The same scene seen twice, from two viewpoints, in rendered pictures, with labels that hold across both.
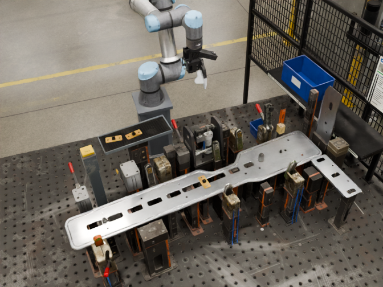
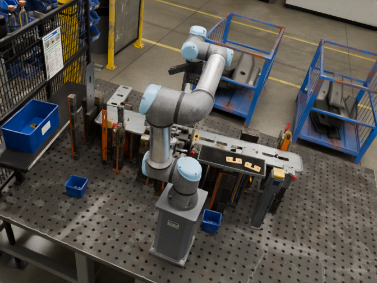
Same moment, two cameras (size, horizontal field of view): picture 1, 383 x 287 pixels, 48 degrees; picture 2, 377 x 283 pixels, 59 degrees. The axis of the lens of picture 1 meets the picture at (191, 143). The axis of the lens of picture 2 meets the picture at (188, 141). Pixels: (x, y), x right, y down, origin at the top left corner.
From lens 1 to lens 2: 3.07 m
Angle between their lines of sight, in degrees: 94
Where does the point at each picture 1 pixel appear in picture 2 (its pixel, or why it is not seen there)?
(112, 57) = not seen: outside the picture
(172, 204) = (226, 139)
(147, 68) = (191, 163)
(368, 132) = (65, 90)
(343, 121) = (64, 102)
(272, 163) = (142, 119)
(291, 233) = not seen: hidden behind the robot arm
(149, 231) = (253, 131)
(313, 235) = not seen: hidden behind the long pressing
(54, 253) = (303, 214)
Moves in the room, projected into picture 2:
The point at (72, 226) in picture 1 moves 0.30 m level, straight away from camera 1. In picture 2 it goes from (298, 165) to (304, 200)
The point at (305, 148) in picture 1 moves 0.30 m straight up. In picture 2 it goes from (111, 112) to (111, 72)
